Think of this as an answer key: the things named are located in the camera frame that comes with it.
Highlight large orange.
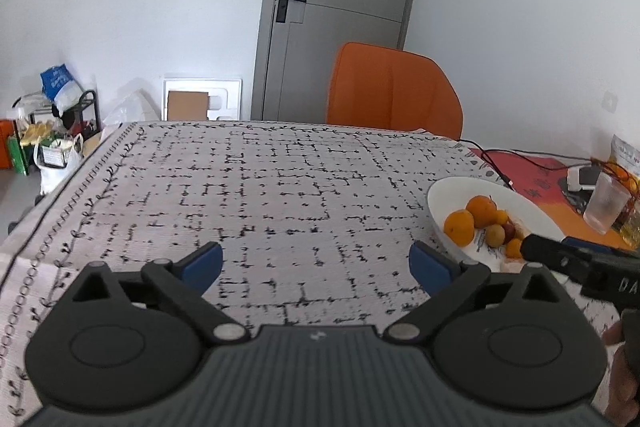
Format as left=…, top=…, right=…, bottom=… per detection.
left=443, top=209, right=476, bottom=247
left=466, top=195, right=498, bottom=229

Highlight brown paper box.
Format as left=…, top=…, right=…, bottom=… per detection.
left=82, top=132, right=106, bottom=158

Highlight black chair base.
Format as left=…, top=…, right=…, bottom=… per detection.
left=7, top=194, right=46, bottom=233

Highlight brown cardboard sheet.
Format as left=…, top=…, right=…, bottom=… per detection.
left=166, top=91, right=210, bottom=122

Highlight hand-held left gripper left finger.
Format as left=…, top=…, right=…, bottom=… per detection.
left=59, top=241, right=251, bottom=342

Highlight black metal rack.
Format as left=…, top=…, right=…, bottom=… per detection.
left=12, top=90, right=101, bottom=142

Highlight orange box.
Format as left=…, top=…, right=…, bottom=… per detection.
left=0, top=119, right=16, bottom=170

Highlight yellow packet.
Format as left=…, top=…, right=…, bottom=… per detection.
left=620, top=197, right=640, bottom=250

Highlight person's right hand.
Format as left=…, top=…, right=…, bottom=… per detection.
left=601, top=321, right=640, bottom=427

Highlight orange chair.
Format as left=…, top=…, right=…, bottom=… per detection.
left=326, top=42, right=463, bottom=141

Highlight black cable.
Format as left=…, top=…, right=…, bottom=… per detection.
left=457, top=138, right=608, bottom=192

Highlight white foam board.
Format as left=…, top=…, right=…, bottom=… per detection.
left=161, top=76, right=243, bottom=122

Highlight clear plastic cup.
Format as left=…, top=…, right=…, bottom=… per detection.
left=583, top=172, right=631, bottom=235

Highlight grey patterned tablecloth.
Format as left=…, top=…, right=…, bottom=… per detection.
left=0, top=121, right=621, bottom=427

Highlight green box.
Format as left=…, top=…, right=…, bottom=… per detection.
left=7, top=134, right=31, bottom=175

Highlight clear plastic bag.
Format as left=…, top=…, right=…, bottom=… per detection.
left=102, top=89, right=161, bottom=132

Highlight blue and white bag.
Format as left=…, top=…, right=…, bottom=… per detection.
left=40, top=64, right=83, bottom=110

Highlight white tote bag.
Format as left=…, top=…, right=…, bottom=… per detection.
left=33, top=134, right=85, bottom=196

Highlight white oval bowl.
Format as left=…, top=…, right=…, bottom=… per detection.
left=426, top=176, right=568, bottom=275

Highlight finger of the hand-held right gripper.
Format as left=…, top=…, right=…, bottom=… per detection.
left=520, top=234, right=591, bottom=285
left=560, top=236, right=616, bottom=255

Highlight printed snack bag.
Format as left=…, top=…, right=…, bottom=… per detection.
left=607, top=134, right=640, bottom=188

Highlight white electronic device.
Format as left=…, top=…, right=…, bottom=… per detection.
left=566, top=165, right=603, bottom=192

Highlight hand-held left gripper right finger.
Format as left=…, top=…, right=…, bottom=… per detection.
left=385, top=241, right=576, bottom=342

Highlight red table mat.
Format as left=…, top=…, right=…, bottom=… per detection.
left=470, top=149, right=640, bottom=250

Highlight yellow slippers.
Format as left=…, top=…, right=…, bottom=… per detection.
left=22, top=123, right=56, bottom=145

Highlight black door handle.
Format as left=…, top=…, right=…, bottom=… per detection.
left=275, top=0, right=307, bottom=24

